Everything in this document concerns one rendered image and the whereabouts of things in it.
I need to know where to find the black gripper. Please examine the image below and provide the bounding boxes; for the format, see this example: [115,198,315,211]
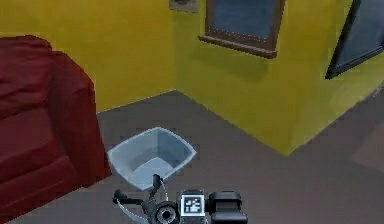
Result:
[111,173,182,224]

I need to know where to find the dark red sofa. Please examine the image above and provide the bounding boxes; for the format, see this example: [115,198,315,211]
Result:
[0,35,112,224]

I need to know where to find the pale blue square bin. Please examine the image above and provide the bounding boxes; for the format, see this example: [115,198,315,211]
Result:
[106,126,198,192]

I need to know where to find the brown framed window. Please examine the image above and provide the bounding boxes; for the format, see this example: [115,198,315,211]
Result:
[198,0,287,60]

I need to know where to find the grey framed wall picture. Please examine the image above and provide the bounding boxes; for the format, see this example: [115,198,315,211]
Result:
[168,0,200,14]

